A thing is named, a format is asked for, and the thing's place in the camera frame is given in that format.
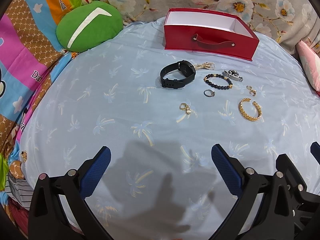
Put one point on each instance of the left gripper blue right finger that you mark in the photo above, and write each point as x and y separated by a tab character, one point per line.
229	168

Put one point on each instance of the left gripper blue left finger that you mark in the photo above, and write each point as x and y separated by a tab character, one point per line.
92	170

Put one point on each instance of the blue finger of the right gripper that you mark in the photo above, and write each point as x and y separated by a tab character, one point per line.
315	151

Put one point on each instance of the gold chain cuff bangle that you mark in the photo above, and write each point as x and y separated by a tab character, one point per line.
250	109

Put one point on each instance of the black smart watch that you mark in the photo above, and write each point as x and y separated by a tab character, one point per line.
177	75

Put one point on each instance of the red open jewelry box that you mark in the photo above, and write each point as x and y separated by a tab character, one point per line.
210	31

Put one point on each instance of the small gold brooch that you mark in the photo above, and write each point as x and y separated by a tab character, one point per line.
24	156

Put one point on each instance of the striped grey cloth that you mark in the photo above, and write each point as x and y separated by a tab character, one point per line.
19	190

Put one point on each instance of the gold pearl drop earring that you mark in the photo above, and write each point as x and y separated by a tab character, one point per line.
185	107

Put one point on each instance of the gold hoop earrings pair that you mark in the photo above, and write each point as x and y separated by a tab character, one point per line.
252	91

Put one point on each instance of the pink pillow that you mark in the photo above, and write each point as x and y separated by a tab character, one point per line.
310	64

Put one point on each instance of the grey floral blanket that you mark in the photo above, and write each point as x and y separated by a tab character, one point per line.
285	21

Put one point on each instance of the colourful cartoon bedsheet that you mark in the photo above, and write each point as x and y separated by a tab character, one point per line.
31	59

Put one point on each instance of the green round plush cushion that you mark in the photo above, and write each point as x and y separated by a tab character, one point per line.
88	26

